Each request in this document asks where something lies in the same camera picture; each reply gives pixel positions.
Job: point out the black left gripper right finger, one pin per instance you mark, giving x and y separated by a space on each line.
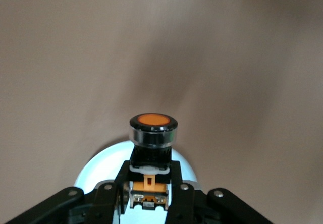
186 203

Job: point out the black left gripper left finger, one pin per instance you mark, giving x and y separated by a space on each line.
106 203

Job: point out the orange push button switch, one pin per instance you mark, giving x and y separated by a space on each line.
154 133

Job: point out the light blue round plate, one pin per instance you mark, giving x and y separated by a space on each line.
101 163

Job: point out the brown table cover mat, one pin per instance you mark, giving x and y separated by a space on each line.
75 57

